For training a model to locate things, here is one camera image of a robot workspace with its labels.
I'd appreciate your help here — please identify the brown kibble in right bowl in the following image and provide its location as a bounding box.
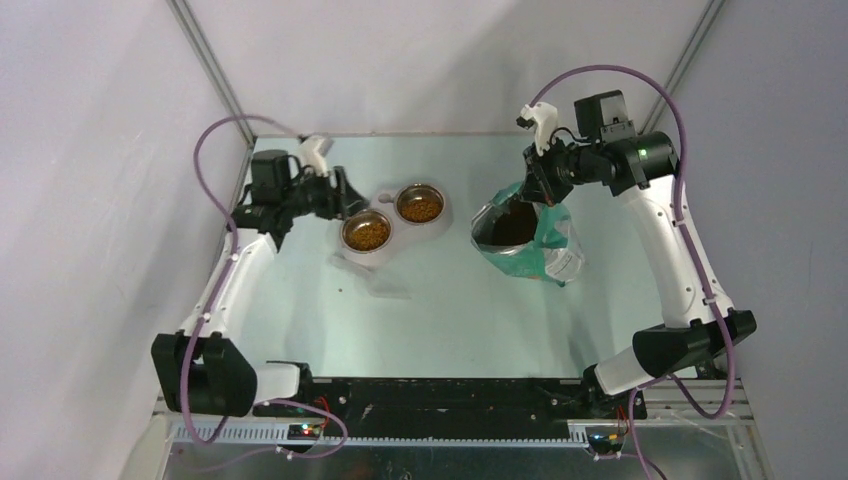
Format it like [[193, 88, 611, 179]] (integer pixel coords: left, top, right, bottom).
[[400, 198, 443, 224]]

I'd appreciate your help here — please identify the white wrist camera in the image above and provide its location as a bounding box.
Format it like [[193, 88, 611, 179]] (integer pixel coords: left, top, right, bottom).
[[298, 134, 333, 177], [516, 102, 560, 156]]

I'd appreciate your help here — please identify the right steel bowl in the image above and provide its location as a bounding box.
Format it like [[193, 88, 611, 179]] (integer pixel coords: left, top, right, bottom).
[[394, 183, 446, 224]]

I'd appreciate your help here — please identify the left steel bowl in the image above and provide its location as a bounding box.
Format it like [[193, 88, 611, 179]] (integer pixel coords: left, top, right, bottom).
[[341, 209, 393, 253]]

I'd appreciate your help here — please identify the clear plastic scoop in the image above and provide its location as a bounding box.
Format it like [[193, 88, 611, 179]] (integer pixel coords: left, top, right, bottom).
[[328, 254, 412, 300]]

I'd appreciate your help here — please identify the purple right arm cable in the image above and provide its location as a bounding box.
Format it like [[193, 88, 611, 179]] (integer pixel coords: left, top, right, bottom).
[[529, 64, 738, 480]]

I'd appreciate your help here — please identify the right controller board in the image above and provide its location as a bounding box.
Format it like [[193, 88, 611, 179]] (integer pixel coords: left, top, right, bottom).
[[586, 433, 626, 460]]

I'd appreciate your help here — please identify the brown kibble in bowl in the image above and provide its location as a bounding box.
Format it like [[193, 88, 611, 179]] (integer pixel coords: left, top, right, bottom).
[[400, 198, 443, 224], [346, 223, 391, 252]]

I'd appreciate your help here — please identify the aluminium frame rail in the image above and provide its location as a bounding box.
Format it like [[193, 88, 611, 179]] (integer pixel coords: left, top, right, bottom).
[[152, 376, 757, 446]]

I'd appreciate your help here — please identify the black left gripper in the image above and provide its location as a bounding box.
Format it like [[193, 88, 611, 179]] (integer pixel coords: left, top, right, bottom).
[[281, 162, 370, 222]]

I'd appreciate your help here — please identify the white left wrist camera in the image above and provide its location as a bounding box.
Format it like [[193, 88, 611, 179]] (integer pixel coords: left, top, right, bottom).
[[298, 134, 333, 177]]

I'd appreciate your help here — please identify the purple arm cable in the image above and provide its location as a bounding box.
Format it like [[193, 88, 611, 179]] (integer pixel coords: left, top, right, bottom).
[[529, 64, 738, 480], [180, 115, 350, 462]]

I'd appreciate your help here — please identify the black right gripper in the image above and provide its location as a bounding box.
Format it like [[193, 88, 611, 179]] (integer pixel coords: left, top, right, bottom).
[[518, 132, 601, 207]]

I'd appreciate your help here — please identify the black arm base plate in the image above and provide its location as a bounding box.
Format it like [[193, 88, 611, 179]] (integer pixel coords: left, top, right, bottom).
[[252, 376, 648, 440]]

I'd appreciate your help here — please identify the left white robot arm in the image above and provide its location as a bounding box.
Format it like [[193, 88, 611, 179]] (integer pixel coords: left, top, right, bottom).
[[151, 150, 368, 417]]

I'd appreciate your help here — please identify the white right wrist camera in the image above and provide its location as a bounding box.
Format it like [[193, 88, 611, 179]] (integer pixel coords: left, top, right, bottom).
[[516, 102, 560, 156]]

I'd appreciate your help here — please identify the left controller board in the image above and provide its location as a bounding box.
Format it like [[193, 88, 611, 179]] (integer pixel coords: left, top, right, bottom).
[[286, 423, 323, 442]]

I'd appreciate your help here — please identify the teal pet food bag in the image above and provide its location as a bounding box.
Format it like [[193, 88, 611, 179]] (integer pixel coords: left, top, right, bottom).
[[471, 182, 584, 287]]

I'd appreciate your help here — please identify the brown kibble inside bag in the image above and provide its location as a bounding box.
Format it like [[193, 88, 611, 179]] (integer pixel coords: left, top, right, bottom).
[[480, 200, 538, 247]]

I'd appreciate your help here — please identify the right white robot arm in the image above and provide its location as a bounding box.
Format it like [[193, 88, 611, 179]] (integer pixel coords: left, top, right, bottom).
[[516, 90, 757, 418]]

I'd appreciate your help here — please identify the brown kibble in left bowl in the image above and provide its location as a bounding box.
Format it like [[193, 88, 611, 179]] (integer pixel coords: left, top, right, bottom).
[[346, 223, 391, 252]]

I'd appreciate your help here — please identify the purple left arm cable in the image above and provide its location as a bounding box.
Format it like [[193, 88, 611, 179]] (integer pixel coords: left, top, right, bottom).
[[180, 115, 350, 462]]

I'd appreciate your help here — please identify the steel bowl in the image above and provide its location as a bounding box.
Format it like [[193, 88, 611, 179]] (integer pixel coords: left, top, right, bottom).
[[341, 209, 393, 253], [394, 183, 446, 224]]

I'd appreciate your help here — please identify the controller board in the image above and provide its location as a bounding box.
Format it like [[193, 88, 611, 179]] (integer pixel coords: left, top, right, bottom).
[[286, 423, 323, 442], [586, 433, 626, 460]]

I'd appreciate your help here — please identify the grey double bowl stand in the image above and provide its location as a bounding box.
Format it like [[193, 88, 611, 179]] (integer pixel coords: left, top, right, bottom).
[[338, 182, 453, 268]]

